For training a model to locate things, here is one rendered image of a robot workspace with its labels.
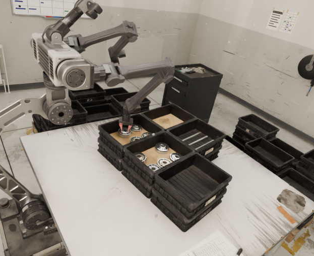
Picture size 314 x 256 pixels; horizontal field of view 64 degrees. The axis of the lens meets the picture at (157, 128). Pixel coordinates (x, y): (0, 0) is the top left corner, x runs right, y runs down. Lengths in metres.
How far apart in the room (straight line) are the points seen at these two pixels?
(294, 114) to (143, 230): 3.73
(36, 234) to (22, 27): 3.06
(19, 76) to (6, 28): 0.73
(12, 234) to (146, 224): 1.00
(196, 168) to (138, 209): 0.48
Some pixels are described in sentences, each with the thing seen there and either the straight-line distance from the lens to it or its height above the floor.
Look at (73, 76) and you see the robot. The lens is 1.22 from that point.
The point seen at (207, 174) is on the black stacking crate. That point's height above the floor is 0.83.
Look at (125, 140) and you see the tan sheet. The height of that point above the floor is 0.83.
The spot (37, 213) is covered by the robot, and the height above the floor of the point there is 0.42.
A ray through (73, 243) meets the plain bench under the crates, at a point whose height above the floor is 0.70.
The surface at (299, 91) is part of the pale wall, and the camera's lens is 4.68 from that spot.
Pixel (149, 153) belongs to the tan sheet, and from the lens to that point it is 1.79.
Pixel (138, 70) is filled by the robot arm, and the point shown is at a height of 1.46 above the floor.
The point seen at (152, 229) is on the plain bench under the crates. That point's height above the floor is 0.70.
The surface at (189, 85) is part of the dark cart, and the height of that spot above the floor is 0.81.
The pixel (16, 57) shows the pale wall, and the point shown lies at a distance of 4.42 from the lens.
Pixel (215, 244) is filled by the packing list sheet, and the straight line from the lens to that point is 1.56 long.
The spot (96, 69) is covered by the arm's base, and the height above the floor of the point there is 1.48.
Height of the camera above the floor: 1.91
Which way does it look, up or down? 31 degrees down
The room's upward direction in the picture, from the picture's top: 11 degrees clockwise
